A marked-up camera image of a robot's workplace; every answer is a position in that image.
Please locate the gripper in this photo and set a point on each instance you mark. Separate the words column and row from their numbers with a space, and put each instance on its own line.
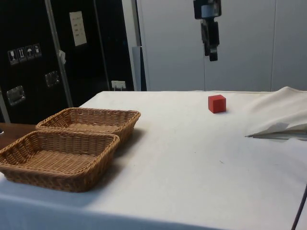
column 197, row 10

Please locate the red cube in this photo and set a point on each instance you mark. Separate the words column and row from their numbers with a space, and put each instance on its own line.
column 217, row 104

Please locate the wicker basket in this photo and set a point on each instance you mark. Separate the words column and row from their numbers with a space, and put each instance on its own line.
column 60, row 178
column 96, row 117

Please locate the pale grey locker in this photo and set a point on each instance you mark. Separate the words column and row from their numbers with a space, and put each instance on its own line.
column 168, row 48
column 290, row 43
column 244, row 48

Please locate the black cabinet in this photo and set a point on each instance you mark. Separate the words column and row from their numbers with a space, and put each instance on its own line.
column 31, row 28

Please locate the small white wall socket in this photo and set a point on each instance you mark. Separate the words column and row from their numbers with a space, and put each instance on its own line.
column 118, row 84

